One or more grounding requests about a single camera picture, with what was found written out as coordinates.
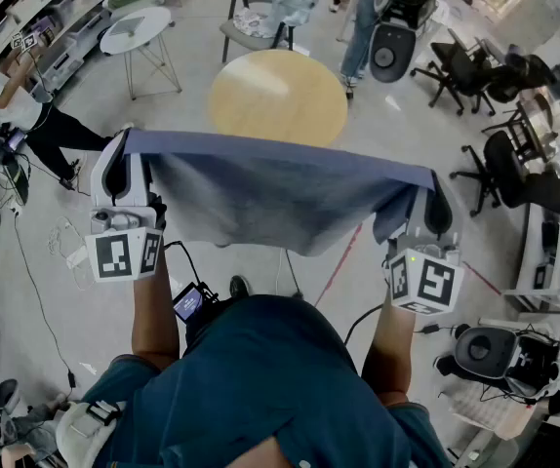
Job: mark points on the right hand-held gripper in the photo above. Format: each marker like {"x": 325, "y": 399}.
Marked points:
{"x": 431, "y": 281}

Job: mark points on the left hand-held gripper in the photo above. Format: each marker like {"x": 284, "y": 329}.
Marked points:
{"x": 114, "y": 256}

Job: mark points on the blue-grey cloth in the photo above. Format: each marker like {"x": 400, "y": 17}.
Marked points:
{"x": 270, "y": 188}

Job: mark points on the person's right forearm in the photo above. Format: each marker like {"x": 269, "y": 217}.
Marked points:
{"x": 389, "y": 354}

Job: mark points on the person's left forearm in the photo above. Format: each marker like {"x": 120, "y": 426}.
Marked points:
{"x": 155, "y": 320}

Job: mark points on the white power adapter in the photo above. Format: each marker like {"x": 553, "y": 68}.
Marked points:
{"x": 76, "y": 259}

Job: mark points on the black office chair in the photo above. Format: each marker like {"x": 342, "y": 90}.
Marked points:
{"x": 460, "y": 71}
{"x": 519, "y": 178}
{"x": 524, "y": 73}

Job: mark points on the white shelf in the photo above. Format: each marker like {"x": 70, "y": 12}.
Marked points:
{"x": 533, "y": 242}

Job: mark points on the black bag with screen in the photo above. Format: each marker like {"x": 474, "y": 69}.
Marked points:
{"x": 16, "y": 178}

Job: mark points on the dark wooden chair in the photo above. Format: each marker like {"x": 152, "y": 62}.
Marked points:
{"x": 519, "y": 125}

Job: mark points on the small black monitor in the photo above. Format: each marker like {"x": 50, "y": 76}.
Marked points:
{"x": 188, "y": 302}

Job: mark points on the white shell black face device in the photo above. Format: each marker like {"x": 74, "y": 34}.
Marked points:
{"x": 485, "y": 351}
{"x": 392, "y": 51}
{"x": 3, "y": 398}

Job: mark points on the white round side table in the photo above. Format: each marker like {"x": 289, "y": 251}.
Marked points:
{"x": 136, "y": 29}

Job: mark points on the person's left black shoe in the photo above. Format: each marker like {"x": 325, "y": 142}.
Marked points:
{"x": 239, "y": 285}

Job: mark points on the round wooden table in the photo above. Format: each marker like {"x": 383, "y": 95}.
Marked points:
{"x": 275, "y": 95}

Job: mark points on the white shelving unit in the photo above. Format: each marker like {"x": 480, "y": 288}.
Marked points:
{"x": 55, "y": 12}

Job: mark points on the grey chair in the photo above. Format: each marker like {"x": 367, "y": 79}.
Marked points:
{"x": 248, "y": 39}

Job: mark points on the white grid panel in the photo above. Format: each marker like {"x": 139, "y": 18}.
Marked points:
{"x": 480, "y": 412}

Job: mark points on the patterned seat cushion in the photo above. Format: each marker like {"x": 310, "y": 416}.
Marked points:
{"x": 253, "y": 22}

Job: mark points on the person's teal shirt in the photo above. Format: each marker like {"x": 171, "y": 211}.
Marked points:
{"x": 260, "y": 383}

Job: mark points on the white pouch with black buckle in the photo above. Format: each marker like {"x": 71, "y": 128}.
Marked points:
{"x": 80, "y": 432}

